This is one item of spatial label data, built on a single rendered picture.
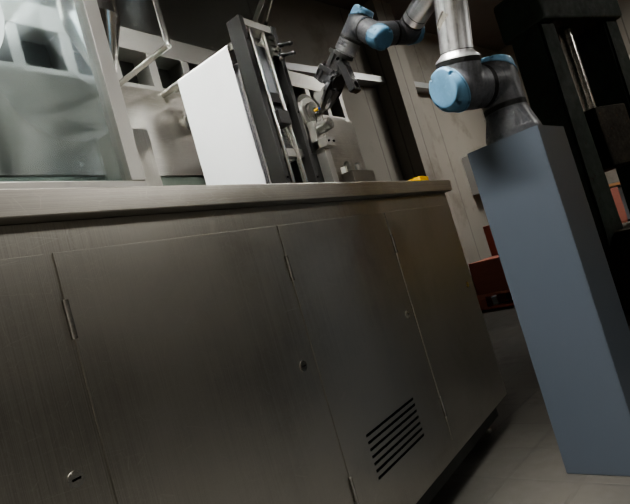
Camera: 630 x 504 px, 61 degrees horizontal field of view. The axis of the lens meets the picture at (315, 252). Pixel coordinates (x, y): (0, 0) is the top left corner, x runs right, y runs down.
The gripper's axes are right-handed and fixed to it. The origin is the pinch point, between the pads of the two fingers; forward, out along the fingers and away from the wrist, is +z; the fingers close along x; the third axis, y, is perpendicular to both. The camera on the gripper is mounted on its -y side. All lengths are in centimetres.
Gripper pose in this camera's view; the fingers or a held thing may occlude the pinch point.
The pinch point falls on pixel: (323, 111)
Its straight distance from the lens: 192.5
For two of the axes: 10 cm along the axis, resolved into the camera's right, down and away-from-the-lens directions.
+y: -7.1, -5.7, 4.2
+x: -5.7, 1.2, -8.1
